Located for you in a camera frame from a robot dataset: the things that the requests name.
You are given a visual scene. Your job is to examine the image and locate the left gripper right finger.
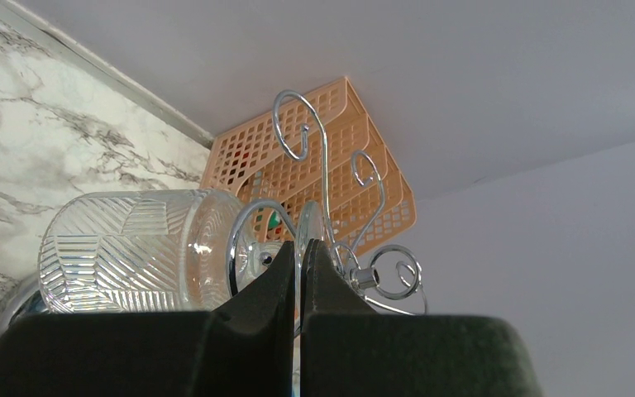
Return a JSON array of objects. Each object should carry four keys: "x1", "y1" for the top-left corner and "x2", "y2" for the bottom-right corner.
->
[{"x1": 300, "y1": 240, "x2": 542, "y2": 396}]

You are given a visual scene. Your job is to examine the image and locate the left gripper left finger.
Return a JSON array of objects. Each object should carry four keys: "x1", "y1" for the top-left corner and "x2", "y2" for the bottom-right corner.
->
[{"x1": 0, "y1": 242, "x2": 295, "y2": 396}]

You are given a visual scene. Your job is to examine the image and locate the ribbed clear glass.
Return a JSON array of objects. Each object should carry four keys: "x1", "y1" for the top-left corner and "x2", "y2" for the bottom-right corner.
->
[{"x1": 38, "y1": 189, "x2": 327, "y2": 397}]

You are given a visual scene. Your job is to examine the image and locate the chrome wine glass rack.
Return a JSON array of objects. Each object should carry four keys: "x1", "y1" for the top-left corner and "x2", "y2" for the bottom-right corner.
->
[{"x1": 0, "y1": 88, "x2": 429, "y2": 352}]

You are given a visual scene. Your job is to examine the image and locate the peach desk organizer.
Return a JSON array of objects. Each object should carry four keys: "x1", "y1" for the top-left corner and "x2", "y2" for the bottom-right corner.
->
[{"x1": 201, "y1": 77, "x2": 417, "y2": 255}]

